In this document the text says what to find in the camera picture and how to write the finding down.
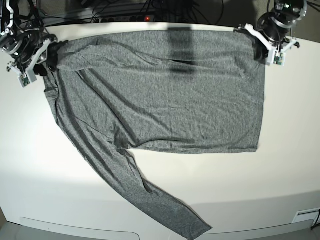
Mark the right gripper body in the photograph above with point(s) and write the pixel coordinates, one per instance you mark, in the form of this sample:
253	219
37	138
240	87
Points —
36	37

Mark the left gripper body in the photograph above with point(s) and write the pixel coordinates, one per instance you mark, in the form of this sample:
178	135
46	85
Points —
274	27

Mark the grey long-sleeve T-shirt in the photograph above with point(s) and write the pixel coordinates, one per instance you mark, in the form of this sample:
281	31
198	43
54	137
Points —
176	91

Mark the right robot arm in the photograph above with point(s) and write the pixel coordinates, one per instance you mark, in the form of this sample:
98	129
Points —
12	27

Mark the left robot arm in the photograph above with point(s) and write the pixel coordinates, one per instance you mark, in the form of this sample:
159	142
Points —
296	9

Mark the white power strip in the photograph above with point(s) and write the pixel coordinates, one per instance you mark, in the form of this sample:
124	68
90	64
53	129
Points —
120	18

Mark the white label plate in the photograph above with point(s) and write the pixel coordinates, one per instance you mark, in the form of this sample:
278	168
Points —
306	215

